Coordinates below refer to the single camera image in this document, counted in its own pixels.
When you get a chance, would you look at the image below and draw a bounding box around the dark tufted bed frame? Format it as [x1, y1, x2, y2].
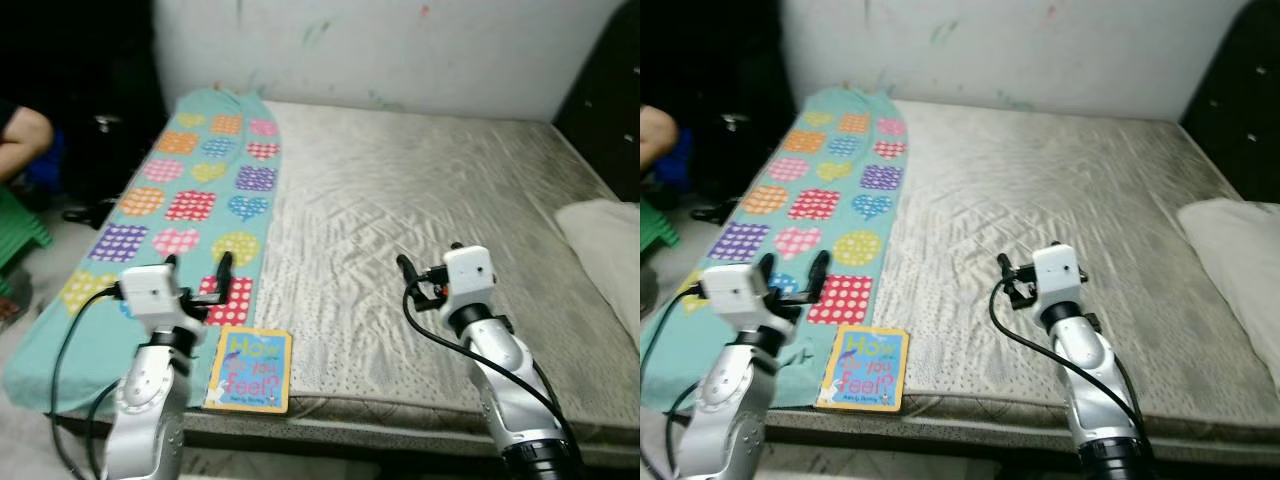
[1180, 0, 1280, 206]
[553, 0, 641, 206]

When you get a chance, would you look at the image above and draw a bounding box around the grey patterned quilted mattress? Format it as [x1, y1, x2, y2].
[40, 95, 641, 446]
[680, 95, 1280, 446]

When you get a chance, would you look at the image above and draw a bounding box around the white pillow with grey lettering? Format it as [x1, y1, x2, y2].
[555, 200, 641, 346]
[1177, 198, 1280, 391]

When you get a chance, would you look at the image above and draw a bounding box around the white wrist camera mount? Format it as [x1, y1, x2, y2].
[118, 263, 183, 331]
[1032, 243, 1086, 306]
[440, 245, 496, 311]
[700, 262, 771, 326]

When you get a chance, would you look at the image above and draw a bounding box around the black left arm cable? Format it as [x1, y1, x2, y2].
[48, 288, 126, 476]
[640, 290, 706, 476]

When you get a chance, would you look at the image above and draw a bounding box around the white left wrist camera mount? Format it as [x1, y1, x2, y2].
[700, 262, 771, 326]
[118, 263, 183, 331]

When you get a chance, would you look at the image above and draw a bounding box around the adult in black shorts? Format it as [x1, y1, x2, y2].
[640, 103, 681, 171]
[0, 100, 56, 186]

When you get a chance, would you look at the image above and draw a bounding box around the green plastic stool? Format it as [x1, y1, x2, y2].
[640, 200, 679, 251]
[0, 185, 53, 276]

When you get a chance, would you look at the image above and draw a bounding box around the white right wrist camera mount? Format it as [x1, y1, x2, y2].
[1032, 243, 1086, 306]
[440, 245, 496, 311]

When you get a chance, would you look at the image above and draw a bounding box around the black duffel bag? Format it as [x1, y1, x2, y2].
[60, 90, 166, 226]
[680, 90, 791, 226]

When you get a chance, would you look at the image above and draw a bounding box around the teal blanket with dotted shapes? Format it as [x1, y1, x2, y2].
[640, 88, 911, 413]
[0, 88, 283, 416]

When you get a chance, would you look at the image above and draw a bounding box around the yellow-edged children's board book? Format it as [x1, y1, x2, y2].
[203, 325, 293, 414]
[815, 323, 909, 413]

